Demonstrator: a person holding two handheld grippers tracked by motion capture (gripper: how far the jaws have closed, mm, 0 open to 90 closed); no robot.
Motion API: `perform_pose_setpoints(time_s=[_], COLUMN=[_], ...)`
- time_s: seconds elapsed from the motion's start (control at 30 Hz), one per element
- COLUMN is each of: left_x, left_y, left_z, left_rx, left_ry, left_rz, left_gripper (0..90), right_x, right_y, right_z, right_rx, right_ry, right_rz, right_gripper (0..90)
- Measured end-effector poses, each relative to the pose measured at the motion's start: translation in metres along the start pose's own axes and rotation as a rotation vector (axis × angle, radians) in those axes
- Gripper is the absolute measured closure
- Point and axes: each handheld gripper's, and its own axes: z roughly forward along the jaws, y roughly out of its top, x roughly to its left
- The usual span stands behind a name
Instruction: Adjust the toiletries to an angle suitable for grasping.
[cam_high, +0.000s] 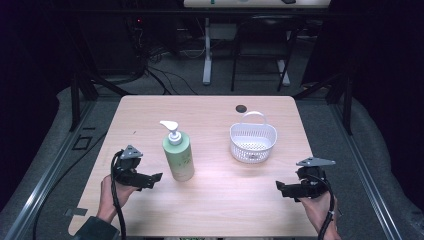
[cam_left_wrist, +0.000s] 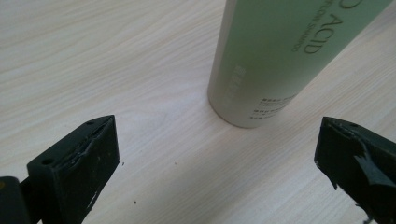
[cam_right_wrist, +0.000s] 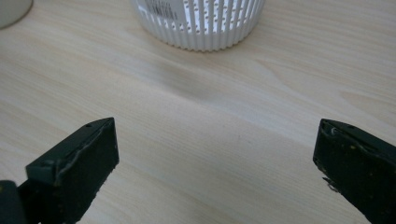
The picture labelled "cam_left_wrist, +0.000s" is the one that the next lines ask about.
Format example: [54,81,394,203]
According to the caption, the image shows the green pump bottle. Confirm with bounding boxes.
[207,0,395,129]

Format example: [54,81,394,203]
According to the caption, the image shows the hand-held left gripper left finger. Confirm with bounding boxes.
[20,114,120,224]

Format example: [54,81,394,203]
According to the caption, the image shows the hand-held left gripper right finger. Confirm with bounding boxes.
[313,116,396,224]

